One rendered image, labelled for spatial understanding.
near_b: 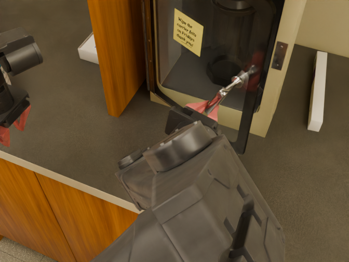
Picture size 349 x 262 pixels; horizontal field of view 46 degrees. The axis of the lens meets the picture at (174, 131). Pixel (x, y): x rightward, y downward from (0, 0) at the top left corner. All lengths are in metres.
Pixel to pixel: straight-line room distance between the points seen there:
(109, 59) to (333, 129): 0.59
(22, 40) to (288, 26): 0.48
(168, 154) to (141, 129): 0.79
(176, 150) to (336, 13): 1.09
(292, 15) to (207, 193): 0.65
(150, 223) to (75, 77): 1.04
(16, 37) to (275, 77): 0.52
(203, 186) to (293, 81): 1.04
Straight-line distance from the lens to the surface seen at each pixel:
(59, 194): 1.19
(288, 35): 0.84
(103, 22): 0.89
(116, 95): 1.03
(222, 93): 0.77
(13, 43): 0.75
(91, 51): 1.23
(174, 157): 0.26
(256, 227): 0.23
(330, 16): 1.31
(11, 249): 2.04
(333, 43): 1.36
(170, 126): 0.77
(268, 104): 0.97
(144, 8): 0.91
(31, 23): 1.46
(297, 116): 1.12
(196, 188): 0.18
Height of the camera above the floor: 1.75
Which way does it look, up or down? 51 degrees down
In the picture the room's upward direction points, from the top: straight up
